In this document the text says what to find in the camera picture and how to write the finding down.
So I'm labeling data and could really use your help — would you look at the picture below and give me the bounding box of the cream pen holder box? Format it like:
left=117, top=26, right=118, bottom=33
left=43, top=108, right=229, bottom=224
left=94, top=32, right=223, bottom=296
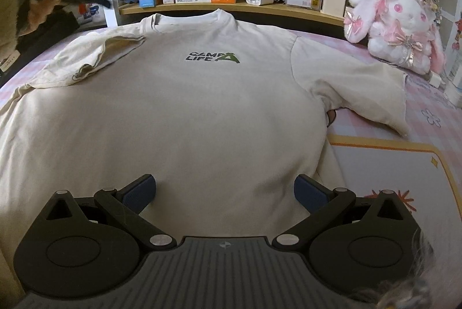
left=320, top=0, right=346, bottom=18

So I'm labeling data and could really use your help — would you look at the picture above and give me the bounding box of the wooden shelf board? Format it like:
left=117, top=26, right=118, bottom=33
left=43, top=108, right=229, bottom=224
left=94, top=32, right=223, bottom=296
left=119, top=2, right=344, bottom=27

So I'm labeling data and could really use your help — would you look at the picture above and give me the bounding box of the cream white t-shirt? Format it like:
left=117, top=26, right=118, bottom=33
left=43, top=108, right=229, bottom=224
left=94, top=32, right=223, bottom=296
left=0, top=8, right=411, bottom=295

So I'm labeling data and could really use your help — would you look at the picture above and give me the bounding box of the fluffy cream left sleeve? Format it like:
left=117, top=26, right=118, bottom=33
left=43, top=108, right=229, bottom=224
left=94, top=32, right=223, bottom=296
left=0, top=0, right=19, bottom=60

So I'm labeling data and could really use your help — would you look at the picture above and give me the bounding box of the pink white plush bunny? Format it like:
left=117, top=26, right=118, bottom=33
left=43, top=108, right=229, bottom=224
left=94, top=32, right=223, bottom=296
left=344, top=0, right=446, bottom=75

